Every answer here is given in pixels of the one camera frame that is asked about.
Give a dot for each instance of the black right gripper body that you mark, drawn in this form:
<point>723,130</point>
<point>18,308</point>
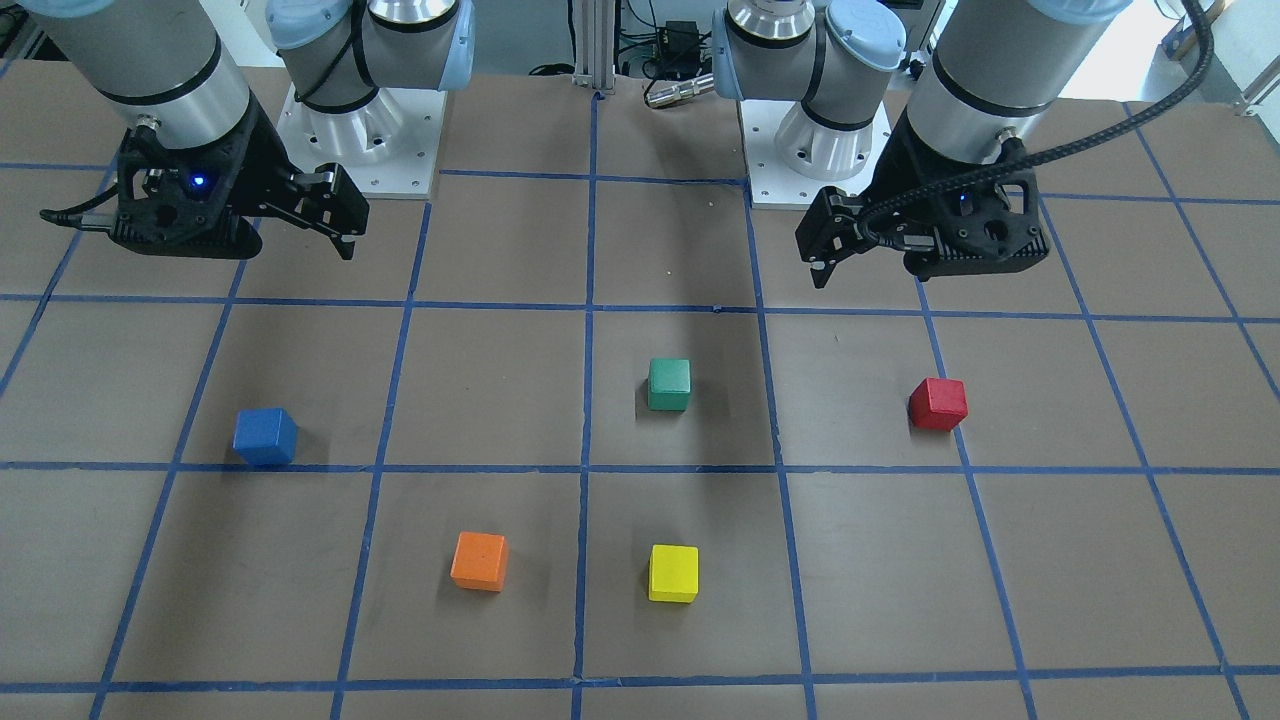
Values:
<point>262,160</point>

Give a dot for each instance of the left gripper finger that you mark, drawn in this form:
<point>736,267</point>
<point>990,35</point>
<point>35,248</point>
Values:
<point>828,233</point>

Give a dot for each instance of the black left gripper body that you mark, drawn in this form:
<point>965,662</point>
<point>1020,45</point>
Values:
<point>905,170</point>

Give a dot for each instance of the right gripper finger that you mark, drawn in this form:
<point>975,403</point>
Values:
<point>344,211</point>

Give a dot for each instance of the red wooden block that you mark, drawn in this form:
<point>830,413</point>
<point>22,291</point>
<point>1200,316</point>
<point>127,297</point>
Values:
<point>938,404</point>

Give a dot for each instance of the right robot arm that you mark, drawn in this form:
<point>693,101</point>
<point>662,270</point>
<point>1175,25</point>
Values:
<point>165,60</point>

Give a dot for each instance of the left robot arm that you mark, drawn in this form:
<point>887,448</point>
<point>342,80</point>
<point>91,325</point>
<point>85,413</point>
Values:
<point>997,67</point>

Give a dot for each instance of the green wooden block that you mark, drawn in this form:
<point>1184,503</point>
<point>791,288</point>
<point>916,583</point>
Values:
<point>669,384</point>

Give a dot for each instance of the blue wooden block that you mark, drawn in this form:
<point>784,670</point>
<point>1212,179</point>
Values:
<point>265,436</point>

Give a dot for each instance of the yellow wooden block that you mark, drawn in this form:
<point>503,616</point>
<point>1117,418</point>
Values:
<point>674,573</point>

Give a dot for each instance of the orange wooden block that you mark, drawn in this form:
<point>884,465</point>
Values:
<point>480,561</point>

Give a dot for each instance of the silver cylindrical connector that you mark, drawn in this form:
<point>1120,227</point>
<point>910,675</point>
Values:
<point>681,91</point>

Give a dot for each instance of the black electronics box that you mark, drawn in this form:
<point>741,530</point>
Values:
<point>678,40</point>

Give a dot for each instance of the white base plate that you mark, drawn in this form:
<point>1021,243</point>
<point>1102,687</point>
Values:
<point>770,160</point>
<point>389,148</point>

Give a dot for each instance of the aluminium frame post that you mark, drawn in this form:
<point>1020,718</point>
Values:
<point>594,41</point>

